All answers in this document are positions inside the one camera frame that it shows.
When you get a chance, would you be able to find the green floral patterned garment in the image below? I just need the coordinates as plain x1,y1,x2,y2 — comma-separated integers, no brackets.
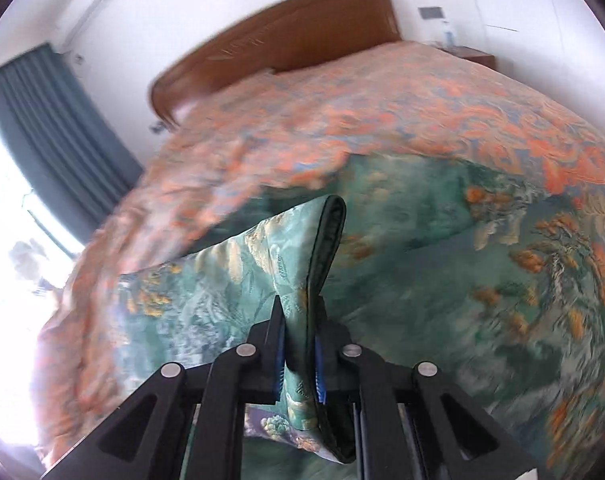
114,155,605,479

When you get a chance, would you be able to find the grey-blue curtain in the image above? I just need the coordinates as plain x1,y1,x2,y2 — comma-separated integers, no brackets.
0,44,143,244

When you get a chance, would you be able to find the orange paisley bedspread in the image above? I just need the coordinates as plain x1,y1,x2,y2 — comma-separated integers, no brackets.
33,42,605,466

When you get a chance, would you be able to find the wooden nightstand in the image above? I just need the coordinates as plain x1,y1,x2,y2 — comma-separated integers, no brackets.
444,47,497,70

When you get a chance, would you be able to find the clear bottle on nightstand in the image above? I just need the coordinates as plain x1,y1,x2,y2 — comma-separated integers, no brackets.
441,20,456,50

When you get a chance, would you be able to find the brown wooden headboard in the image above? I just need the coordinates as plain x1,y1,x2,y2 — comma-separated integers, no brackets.
150,0,402,130

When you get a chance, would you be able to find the grey wall panel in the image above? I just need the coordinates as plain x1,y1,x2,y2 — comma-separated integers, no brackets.
418,6,444,21

